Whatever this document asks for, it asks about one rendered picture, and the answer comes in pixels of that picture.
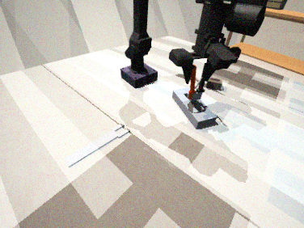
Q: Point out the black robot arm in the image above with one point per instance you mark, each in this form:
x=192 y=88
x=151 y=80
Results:
x=240 y=16

